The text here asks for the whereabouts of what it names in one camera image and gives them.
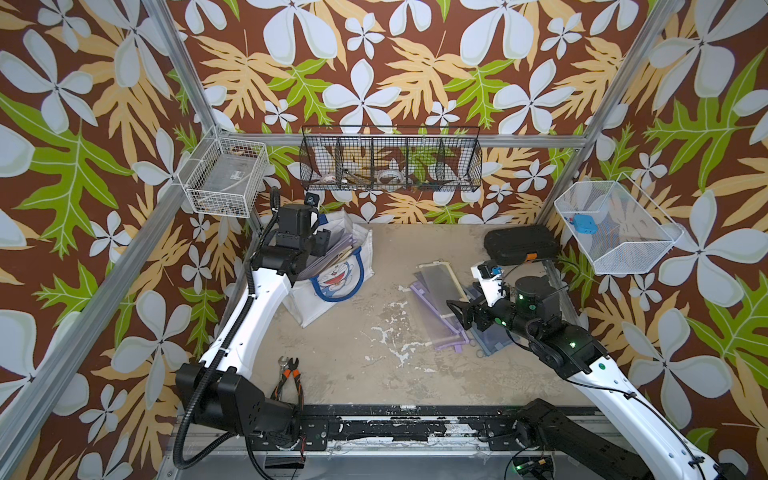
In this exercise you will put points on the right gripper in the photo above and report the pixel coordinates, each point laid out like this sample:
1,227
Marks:
480,306

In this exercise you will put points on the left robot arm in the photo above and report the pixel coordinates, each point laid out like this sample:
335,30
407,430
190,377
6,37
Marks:
220,401

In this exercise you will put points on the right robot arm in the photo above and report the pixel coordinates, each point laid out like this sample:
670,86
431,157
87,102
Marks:
529,310

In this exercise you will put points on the purple mesh pouch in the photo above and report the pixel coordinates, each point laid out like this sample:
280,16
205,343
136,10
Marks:
443,332

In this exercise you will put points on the white canvas tote bag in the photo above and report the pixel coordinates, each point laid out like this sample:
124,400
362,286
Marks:
309,299

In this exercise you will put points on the black zippered case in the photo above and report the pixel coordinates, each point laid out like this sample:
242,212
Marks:
521,244

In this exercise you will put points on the blue small object in basket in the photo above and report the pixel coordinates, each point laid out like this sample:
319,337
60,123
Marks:
584,224

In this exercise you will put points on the white mesh basket right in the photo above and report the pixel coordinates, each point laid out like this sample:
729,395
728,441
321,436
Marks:
634,232

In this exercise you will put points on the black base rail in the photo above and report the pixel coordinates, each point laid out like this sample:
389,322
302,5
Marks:
324,428

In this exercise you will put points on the orange handled pliers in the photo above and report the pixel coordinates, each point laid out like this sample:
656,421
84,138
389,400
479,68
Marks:
289,370

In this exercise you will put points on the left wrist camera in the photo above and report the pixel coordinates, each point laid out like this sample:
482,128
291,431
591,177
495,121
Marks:
312,200

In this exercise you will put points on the black wire basket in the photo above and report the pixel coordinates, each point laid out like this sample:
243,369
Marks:
390,158

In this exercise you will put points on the white wire basket left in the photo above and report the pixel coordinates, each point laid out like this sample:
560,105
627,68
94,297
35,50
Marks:
223,175

